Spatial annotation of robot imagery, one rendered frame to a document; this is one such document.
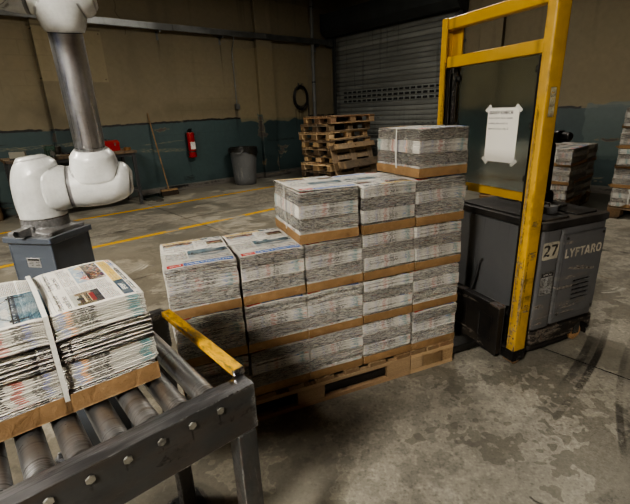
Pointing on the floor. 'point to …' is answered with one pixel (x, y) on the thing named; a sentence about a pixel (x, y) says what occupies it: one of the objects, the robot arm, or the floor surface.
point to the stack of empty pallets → (323, 125)
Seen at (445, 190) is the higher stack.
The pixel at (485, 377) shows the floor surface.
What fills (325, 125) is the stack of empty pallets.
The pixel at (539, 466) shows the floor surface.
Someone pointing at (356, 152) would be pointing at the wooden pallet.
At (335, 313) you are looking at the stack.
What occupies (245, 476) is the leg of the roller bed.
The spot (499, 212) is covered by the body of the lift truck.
